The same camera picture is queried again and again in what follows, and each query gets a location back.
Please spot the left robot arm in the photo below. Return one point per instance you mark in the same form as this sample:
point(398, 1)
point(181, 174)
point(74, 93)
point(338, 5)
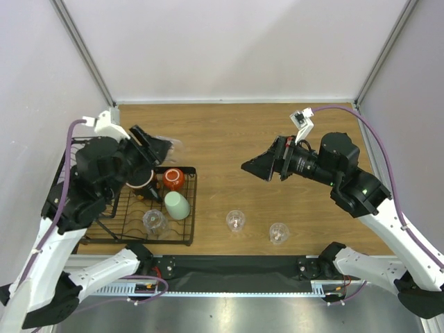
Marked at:
point(44, 294)

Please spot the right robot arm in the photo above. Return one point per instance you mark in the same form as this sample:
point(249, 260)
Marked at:
point(417, 280)

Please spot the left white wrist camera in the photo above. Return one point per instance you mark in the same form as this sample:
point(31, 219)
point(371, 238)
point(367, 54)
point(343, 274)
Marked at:
point(107, 124)

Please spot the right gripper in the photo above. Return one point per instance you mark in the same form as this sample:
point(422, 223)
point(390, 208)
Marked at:
point(279, 164)

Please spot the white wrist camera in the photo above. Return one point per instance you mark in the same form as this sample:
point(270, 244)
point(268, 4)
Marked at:
point(302, 120)
point(107, 124)

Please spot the aluminium frame rail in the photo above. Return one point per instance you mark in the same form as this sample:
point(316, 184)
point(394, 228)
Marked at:
point(77, 39)

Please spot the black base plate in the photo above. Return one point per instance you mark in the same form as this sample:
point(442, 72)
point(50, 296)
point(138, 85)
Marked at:
point(242, 273)

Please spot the clear plastic cup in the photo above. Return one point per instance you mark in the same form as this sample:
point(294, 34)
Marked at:
point(278, 233)
point(235, 220)
point(176, 152)

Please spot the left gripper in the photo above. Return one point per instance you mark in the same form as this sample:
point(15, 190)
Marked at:
point(152, 150)

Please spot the small orange mug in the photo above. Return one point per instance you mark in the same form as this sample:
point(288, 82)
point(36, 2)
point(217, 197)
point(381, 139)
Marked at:
point(173, 179)

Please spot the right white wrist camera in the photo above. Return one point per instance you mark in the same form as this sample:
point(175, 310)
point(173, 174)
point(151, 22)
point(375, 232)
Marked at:
point(302, 120)

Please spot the black wire dish rack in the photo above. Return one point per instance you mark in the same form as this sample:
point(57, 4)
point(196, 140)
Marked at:
point(121, 222)

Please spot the clear faceted glass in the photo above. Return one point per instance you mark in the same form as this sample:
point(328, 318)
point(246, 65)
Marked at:
point(156, 223)

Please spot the pale green cup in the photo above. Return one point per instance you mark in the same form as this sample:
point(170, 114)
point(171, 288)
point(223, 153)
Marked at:
point(177, 205)

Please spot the black skull mug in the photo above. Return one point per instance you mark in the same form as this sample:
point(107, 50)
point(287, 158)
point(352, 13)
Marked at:
point(145, 184)

